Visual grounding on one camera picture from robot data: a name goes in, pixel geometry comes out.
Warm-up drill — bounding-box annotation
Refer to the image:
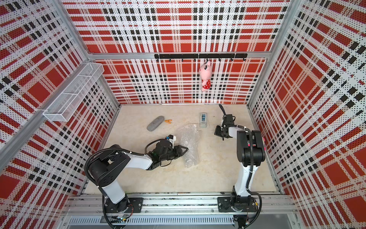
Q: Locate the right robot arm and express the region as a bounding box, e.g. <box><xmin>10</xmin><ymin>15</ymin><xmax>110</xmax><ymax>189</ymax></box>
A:
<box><xmin>214</xmin><ymin>104</ymin><xmax>266</xmax><ymax>212</ymax></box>

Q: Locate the bubble wrap sheet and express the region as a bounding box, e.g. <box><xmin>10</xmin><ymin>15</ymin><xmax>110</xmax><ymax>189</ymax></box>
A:
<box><xmin>175</xmin><ymin>123</ymin><xmax>201</xmax><ymax>169</ymax></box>

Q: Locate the white wire mesh basket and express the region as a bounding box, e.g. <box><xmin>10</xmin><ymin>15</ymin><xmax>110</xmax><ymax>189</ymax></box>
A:
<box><xmin>43</xmin><ymin>63</ymin><xmax>104</xmax><ymax>122</ymax></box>

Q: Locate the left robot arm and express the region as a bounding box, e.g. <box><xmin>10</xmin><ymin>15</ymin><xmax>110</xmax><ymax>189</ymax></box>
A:
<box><xmin>84</xmin><ymin>135</ymin><xmax>189</xmax><ymax>213</ymax></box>

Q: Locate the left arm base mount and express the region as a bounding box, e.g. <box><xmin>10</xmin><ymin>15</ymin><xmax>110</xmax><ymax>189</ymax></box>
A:
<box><xmin>104</xmin><ymin>197</ymin><xmax>144</xmax><ymax>213</ymax></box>

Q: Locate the grey oval case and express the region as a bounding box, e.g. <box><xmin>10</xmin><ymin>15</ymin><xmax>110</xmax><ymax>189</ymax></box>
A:
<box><xmin>146</xmin><ymin>115</ymin><xmax>165</xmax><ymax>132</ymax></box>

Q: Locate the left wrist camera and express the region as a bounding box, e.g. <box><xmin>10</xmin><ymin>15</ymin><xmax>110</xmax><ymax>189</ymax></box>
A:
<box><xmin>166</xmin><ymin>135</ymin><xmax>177</xmax><ymax>144</ymax></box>

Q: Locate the hanging pink plush toy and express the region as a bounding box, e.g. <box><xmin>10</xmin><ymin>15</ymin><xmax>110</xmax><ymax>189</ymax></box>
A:
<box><xmin>199</xmin><ymin>61</ymin><xmax>212</xmax><ymax>92</ymax></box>

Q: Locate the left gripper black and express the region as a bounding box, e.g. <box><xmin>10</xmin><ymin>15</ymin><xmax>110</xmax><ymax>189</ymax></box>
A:
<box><xmin>160</xmin><ymin>145</ymin><xmax>189</xmax><ymax>162</ymax></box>

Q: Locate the black hook rail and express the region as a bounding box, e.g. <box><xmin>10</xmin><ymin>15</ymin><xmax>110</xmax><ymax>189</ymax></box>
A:
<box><xmin>154</xmin><ymin>53</ymin><xmax>248</xmax><ymax>61</ymax></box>

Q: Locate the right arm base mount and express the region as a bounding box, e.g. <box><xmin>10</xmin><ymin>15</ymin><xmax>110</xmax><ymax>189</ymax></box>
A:
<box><xmin>217</xmin><ymin>196</ymin><xmax>257</xmax><ymax>213</ymax></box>

